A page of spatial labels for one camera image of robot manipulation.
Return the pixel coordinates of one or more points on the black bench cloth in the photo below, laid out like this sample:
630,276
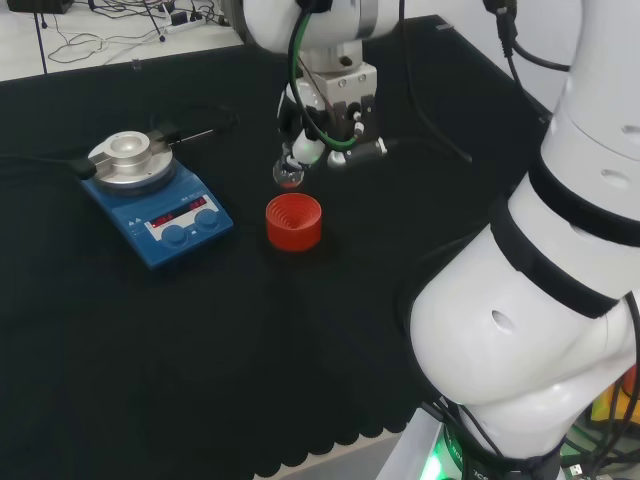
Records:
200,350

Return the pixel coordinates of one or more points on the clear glass round-bottom flask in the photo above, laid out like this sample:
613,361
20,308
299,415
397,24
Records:
288,175

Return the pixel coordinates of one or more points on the white power strip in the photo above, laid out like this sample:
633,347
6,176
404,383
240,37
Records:
185,22

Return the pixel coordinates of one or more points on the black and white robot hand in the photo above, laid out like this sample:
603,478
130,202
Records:
350,85

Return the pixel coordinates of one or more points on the black box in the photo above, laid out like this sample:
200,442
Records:
40,5

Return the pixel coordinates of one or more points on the yellow stop button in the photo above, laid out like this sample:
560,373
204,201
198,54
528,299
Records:
617,400

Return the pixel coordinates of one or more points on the heater with blue base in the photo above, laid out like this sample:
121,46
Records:
160,220

